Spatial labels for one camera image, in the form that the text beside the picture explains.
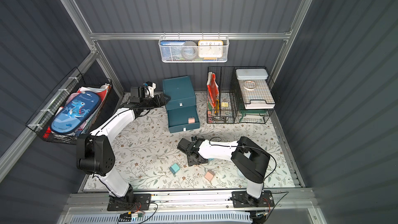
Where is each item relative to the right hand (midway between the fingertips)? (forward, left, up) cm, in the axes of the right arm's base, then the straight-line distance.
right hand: (197, 159), depth 87 cm
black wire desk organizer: (+31, -25, +20) cm, 45 cm away
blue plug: (-6, +12, +1) cm, 13 cm away
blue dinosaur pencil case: (+7, +51, +35) cm, 62 cm away
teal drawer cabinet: (+25, +9, +18) cm, 32 cm away
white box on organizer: (+50, -36, +21) cm, 65 cm away
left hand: (+27, +17, +20) cm, 38 cm away
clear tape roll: (+40, -32, +20) cm, 55 cm away
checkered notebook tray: (+29, -37, +20) cm, 51 cm away
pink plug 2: (-9, -7, +1) cm, 11 cm away
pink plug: (+21, +4, +8) cm, 23 cm away
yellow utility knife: (+38, -13, +1) cm, 40 cm away
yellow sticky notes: (+41, -19, +1) cm, 45 cm away
